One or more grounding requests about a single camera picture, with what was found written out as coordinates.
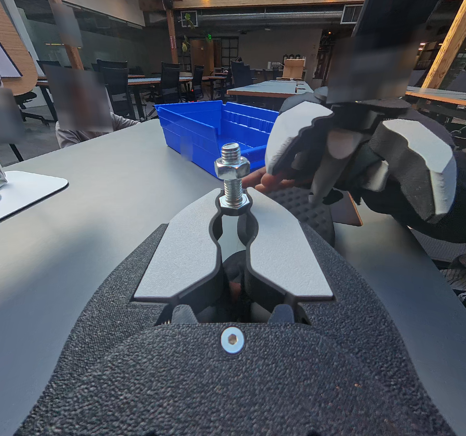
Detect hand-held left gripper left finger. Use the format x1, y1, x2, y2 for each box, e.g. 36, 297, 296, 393
132, 188, 223, 304

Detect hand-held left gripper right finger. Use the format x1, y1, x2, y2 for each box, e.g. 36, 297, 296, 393
245, 187, 335, 311

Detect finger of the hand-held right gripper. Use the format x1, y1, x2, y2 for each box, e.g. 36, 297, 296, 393
265, 100, 335, 177
364, 119, 457, 224

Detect silver hex nut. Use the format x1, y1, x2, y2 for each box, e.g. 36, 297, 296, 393
214, 159, 251, 181

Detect silver hex bolt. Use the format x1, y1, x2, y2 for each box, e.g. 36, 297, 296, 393
214, 143, 252, 216

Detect blue plastic bin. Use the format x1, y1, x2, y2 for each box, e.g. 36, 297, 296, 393
155, 100, 280, 180

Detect person's right forearm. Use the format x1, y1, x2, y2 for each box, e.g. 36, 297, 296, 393
451, 127, 466, 244

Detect person's right hand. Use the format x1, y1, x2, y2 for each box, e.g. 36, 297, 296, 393
242, 141, 456, 241

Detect grey desk with wooden edge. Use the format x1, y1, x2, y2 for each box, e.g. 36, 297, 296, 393
36, 74, 228, 120
406, 86, 466, 106
226, 79, 314, 99

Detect wooden cabinet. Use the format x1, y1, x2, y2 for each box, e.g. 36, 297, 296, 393
283, 59, 306, 79

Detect black honeycomb wrist pad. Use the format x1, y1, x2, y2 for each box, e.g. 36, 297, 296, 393
269, 187, 335, 247

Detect black office chair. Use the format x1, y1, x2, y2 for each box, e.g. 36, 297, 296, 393
160, 62, 183, 103
230, 60, 255, 88
13, 90, 48, 125
191, 65, 205, 102
96, 58, 133, 118

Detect black white patterned pants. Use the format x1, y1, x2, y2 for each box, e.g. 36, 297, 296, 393
442, 254, 466, 302

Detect green hanging plant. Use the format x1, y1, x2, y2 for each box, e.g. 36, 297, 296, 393
181, 13, 197, 52

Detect white document stand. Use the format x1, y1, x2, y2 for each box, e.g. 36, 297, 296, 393
0, 167, 69, 222

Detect wooden display board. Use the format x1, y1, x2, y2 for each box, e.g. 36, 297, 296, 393
0, 3, 39, 94

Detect dark desk cable flap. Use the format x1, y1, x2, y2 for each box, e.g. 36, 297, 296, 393
329, 190, 364, 227

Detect grey ceiling duct pipe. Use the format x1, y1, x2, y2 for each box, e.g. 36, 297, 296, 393
197, 11, 343, 25

